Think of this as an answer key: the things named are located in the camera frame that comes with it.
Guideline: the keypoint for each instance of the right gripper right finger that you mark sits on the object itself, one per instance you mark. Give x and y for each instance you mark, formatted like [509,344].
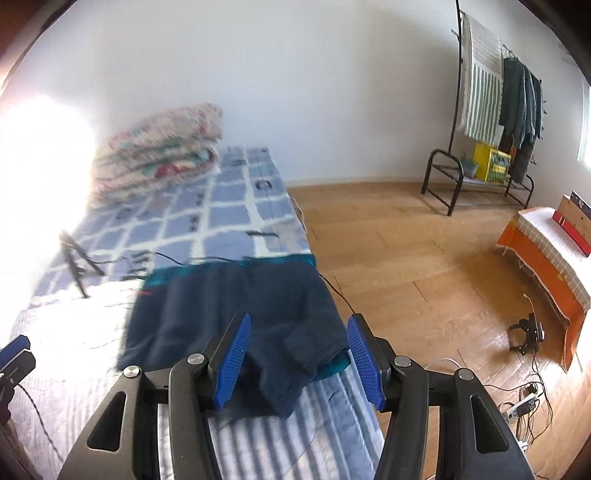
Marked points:
[475,442]

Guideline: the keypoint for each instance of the folded floral comforter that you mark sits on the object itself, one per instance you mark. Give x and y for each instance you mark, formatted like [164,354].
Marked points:
[164,148]

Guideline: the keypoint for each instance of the blue checkered bed sheet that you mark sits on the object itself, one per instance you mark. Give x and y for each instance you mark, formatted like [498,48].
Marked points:
[241,211]

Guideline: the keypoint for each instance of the yellow box on rack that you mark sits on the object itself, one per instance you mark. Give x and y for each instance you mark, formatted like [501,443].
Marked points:
[493,165]

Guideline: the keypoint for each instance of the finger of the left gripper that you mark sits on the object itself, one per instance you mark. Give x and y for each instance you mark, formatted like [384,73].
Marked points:
[16,362]

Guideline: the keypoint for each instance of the striped blue white quilt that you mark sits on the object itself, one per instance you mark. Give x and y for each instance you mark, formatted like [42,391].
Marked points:
[333,432]

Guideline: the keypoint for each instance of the window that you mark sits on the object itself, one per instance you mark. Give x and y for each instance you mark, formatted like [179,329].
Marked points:
[584,152]

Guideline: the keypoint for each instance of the power strip with cables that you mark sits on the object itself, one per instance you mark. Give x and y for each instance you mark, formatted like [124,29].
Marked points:
[518,389]

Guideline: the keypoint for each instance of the striped hanging towel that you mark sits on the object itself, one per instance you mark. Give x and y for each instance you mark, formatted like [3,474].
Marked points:
[482,81]

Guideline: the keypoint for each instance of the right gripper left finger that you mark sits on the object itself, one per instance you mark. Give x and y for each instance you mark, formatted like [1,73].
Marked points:
[120,439]

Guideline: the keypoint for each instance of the dark hanging clothes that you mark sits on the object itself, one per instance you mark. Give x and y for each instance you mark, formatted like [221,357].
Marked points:
[521,115]

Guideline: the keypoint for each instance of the teal plaid fleece jacket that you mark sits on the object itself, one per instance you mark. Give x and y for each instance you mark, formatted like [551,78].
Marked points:
[289,331]

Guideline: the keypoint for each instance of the black device on floor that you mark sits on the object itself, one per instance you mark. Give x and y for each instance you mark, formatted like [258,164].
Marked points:
[534,335]

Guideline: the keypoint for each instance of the black metal clothes rack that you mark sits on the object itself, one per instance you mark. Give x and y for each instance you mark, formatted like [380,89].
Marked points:
[450,172]

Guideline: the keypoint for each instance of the red book stack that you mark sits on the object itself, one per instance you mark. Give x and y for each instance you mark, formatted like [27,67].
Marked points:
[574,217]

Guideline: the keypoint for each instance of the orange covered low table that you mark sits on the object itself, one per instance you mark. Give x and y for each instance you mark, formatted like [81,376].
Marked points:
[562,269]

